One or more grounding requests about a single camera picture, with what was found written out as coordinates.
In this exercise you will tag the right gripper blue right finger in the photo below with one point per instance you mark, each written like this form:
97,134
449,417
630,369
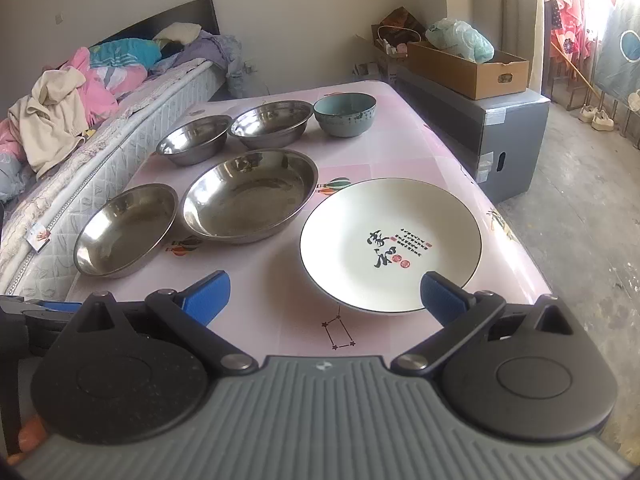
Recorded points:
463,316

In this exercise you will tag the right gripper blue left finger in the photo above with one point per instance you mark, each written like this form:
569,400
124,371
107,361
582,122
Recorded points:
186,314

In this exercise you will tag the white ceramic plate with calligraphy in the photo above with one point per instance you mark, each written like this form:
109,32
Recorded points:
369,245

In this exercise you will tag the steel shallow plate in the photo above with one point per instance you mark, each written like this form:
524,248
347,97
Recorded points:
127,232

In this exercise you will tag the large steel basin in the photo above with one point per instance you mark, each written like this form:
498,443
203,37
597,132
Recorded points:
249,197

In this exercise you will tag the small steel bowl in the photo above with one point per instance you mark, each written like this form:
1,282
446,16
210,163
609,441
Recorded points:
195,141

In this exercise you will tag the medium steel bowl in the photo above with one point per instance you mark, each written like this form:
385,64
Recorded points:
272,125

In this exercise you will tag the teal ceramic bowl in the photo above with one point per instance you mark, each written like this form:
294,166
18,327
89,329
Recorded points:
345,115

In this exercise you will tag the person's left hand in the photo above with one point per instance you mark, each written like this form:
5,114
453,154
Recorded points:
30,437

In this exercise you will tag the white quilted mattress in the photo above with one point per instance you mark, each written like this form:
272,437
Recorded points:
38,238

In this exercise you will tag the grey large carton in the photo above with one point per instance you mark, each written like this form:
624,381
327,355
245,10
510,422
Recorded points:
497,140

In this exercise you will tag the cream garment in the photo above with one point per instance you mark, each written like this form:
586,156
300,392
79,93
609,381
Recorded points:
50,121

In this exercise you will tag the brown cardboard tray box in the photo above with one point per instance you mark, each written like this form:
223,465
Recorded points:
502,75

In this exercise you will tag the white shoes pair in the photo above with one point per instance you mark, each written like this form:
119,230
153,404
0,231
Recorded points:
596,118

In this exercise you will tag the purple grey clothes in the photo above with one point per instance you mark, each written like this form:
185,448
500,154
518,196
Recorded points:
224,51

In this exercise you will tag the teal patterned pillow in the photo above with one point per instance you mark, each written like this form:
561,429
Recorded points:
125,52

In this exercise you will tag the green plastic bag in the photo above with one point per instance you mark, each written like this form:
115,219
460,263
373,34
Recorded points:
460,39

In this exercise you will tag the open box with clutter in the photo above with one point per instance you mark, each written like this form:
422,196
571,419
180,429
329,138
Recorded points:
388,46

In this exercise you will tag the black headboard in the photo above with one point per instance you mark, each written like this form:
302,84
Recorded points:
200,12

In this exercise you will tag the blue circle patterned sheet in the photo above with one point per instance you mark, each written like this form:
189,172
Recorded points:
617,67

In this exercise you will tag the pink hanging clothes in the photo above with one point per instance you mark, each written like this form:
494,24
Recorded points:
569,28

